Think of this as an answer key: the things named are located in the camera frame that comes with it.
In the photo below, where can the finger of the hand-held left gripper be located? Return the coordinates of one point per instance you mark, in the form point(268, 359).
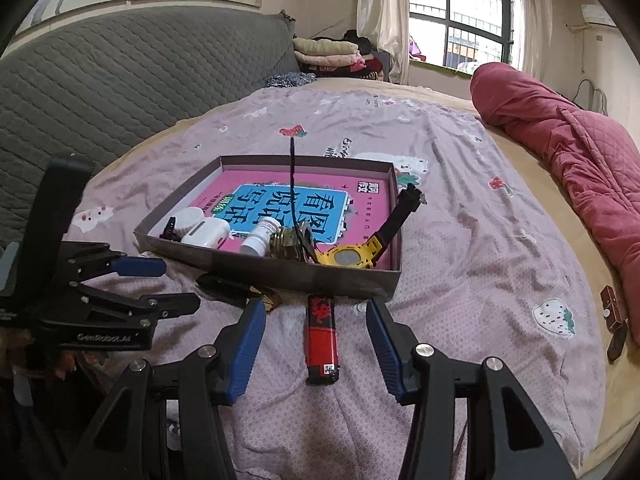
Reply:
point(142, 266)
point(165, 305)

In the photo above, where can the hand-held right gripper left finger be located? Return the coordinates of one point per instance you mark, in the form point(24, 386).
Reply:
point(245, 355)

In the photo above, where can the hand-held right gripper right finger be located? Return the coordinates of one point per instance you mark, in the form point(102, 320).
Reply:
point(387, 355)

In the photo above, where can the red lighter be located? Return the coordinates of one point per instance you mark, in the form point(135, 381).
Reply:
point(322, 345)

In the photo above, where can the white earbuds case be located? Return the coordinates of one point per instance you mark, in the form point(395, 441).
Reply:
point(205, 235)

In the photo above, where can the shallow cardboard box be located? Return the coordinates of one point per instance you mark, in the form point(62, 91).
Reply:
point(300, 280)

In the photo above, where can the white pill bottle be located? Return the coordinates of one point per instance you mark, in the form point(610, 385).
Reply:
point(257, 240)

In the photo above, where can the olive metal round jar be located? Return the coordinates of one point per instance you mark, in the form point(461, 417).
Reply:
point(285, 245)

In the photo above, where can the person's left hand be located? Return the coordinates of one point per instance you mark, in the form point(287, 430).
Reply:
point(62, 362)

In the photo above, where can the small black clip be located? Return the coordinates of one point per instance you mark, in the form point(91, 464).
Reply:
point(171, 230)

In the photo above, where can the white round jar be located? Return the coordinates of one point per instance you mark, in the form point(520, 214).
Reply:
point(192, 216)

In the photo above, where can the black and yellow wristwatch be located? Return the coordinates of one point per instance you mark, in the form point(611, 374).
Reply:
point(350, 257)

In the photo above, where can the pink strawberry print bed sheet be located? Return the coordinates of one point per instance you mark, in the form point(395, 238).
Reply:
point(475, 260)

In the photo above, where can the pink book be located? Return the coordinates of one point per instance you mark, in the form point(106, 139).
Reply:
point(370, 210)

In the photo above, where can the grey quilted headboard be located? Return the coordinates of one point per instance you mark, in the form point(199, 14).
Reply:
point(125, 85)

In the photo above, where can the small brown box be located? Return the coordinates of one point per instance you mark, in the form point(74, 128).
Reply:
point(612, 307)

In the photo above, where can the small dark brown block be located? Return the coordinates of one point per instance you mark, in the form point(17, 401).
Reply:
point(617, 345)

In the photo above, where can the blue patterned cloth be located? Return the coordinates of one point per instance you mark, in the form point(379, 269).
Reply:
point(290, 80)

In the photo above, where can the pink folded cloth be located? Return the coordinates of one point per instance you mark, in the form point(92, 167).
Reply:
point(330, 62)

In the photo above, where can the pink quilted duvet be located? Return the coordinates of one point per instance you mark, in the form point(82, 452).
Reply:
point(575, 150)

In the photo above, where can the cream folded blanket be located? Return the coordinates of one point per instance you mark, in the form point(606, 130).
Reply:
point(325, 46)

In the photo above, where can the dark clothes pile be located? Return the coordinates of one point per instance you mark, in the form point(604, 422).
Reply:
point(372, 62)

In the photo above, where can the light pink cloth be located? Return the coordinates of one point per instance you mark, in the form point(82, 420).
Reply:
point(467, 67)

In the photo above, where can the cream curtain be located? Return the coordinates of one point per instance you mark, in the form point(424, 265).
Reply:
point(382, 10)
point(530, 15)

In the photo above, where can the window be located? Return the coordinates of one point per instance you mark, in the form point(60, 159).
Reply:
point(460, 10)

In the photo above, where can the white air conditioner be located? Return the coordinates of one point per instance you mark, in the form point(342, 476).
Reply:
point(597, 15)

